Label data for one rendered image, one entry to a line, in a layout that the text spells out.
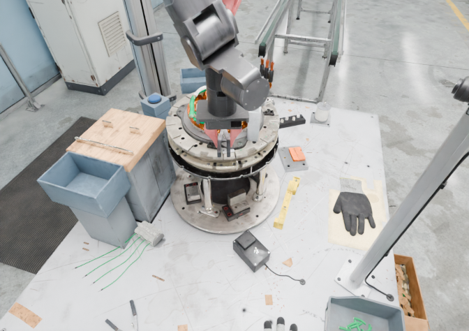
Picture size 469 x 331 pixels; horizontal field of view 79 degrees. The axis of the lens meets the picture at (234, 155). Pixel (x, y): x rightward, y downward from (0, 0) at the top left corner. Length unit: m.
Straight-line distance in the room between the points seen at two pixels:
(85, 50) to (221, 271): 2.49
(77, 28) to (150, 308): 2.47
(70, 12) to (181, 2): 2.47
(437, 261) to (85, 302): 1.81
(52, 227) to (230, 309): 1.54
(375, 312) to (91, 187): 0.80
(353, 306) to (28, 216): 1.97
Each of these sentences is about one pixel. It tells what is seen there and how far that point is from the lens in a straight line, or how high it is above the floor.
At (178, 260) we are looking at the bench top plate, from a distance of 0.90.
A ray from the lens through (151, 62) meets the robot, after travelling 1.16.
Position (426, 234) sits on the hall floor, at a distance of 2.18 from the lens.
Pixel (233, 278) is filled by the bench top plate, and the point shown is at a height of 0.78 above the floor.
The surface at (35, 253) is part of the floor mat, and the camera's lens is 2.10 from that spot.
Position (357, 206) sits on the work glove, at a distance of 1.04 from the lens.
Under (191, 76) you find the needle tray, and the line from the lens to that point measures 1.14.
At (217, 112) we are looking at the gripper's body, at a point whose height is 1.27.
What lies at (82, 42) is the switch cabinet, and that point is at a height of 0.54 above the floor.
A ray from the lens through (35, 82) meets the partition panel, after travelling 3.32.
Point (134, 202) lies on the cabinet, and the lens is 0.90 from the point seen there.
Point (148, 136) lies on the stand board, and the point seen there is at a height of 1.07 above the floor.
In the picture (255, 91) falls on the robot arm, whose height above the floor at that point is 1.34.
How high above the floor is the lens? 1.58
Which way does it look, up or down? 45 degrees down
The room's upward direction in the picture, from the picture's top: straight up
